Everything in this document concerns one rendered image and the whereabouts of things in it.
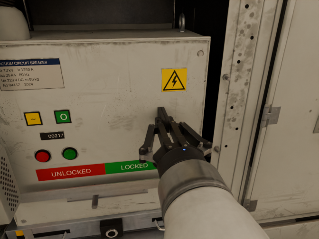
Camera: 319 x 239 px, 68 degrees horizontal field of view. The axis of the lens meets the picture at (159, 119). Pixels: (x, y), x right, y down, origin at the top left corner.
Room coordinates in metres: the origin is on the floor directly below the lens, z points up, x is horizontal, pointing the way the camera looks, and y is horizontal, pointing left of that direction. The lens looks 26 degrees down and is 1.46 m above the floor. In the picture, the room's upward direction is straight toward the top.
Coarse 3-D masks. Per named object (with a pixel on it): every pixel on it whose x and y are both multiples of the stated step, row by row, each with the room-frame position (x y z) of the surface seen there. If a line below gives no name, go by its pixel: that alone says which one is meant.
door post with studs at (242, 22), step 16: (240, 0) 0.52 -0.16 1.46; (256, 0) 0.52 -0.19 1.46; (240, 16) 0.52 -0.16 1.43; (256, 16) 0.52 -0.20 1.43; (240, 32) 0.52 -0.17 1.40; (256, 32) 0.53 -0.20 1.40; (224, 48) 0.52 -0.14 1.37; (240, 48) 0.52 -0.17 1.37; (224, 64) 0.52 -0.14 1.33; (240, 64) 0.52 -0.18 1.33; (224, 80) 0.52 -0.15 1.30; (240, 80) 0.52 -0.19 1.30; (224, 96) 0.52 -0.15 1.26; (240, 96) 0.52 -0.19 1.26; (224, 112) 0.52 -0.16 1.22; (240, 112) 0.52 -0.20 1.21; (224, 128) 0.52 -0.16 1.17; (240, 128) 0.53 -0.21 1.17; (224, 144) 0.52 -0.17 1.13; (224, 160) 0.52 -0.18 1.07; (224, 176) 0.52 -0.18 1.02
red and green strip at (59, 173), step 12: (48, 168) 0.45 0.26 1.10; (60, 168) 0.45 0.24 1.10; (72, 168) 0.46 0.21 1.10; (84, 168) 0.46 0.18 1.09; (96, 168) 0.47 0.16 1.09; (108, 168) 0.47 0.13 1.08; (120, 168) 0.48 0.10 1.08; (132, 168) 0.48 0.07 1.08; (144, 168) 0.49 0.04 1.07; (156, 168) 0.49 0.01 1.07
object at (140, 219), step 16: (160, 208) 0.49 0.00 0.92; (16, 224) 0.44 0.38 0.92; (32, 224) 0.44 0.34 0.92; (48, 224) 0.44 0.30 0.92; (64, 224) 0.44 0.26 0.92; (80, 224) 0.45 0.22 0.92; (96, 224) 0.45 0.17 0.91; (128, 224) 0.47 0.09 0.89; (144, 224) 0.47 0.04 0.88; (160, 224) 0.48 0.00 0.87
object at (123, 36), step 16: (32, 32) 0.62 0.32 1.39; (48, 32) 0.62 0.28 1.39; (64, 32) 0.62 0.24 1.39; (80, 32) 0.62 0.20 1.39; (96, 32) 0.62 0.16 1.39; (112, 32) 0.62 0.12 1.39; (128, 32) 0.62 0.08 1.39; (144, 32) 0.62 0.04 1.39; (160, 32) 0.62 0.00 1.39; (176, 32) 0.62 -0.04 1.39; (192, 32) 0.62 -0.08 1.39; (208, 48) 0.51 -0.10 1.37
